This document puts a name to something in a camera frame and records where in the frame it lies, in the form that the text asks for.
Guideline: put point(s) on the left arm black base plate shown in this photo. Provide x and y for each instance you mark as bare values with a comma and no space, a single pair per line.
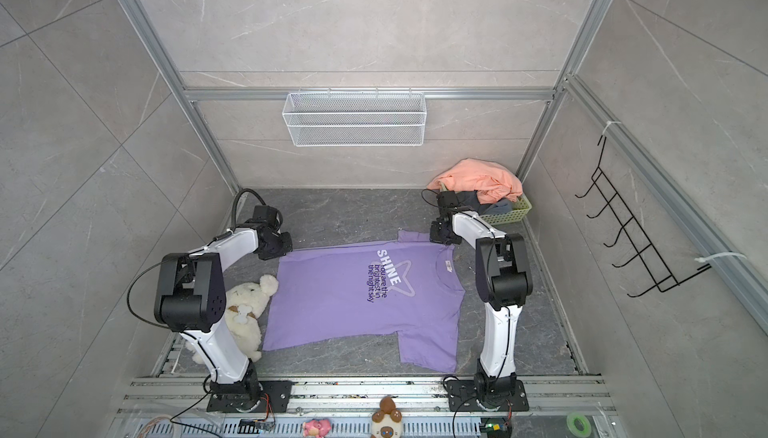
276,396

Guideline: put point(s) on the small electronics board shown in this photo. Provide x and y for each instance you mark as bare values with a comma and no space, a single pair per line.
254,427

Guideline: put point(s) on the green yellow electronics box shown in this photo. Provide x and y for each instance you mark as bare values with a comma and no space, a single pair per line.
495,428

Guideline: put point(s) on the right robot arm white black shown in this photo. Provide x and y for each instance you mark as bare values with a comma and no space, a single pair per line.
502,283

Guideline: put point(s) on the white wire mesh basket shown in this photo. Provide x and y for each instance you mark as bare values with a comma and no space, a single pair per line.
338,119

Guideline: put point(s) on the pink small toy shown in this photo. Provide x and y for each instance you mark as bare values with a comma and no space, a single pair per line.
317,428

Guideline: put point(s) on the green tape roll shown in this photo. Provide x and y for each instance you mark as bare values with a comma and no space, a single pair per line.
579,425

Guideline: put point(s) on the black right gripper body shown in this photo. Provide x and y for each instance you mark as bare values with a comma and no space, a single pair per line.
438,234

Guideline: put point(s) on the aluminium frame rail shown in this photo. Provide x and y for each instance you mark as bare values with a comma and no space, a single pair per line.
147,34

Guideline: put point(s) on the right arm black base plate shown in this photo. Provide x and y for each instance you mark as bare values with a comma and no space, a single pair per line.
466,395

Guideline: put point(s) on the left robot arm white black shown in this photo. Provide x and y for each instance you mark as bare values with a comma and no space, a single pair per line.
221,325

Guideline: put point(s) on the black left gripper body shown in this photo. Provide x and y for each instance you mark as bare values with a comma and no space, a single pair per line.
281,244

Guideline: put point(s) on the black wire hook rack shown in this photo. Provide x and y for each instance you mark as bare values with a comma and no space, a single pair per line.
655,270

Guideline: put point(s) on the purple t shirt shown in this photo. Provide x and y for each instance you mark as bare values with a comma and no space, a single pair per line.
408,287

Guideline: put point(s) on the dark blue t shirt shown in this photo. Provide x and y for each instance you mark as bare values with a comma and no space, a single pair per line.
470,199

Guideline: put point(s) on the white plush dog toy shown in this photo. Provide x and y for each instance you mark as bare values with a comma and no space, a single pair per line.
245,303

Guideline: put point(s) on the green plastic basket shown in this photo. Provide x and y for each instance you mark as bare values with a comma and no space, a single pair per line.
515,212

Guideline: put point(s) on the brown white small plush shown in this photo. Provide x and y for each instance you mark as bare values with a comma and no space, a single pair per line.
387,420

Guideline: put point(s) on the orange t shirt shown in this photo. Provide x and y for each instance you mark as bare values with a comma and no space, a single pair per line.
492,181

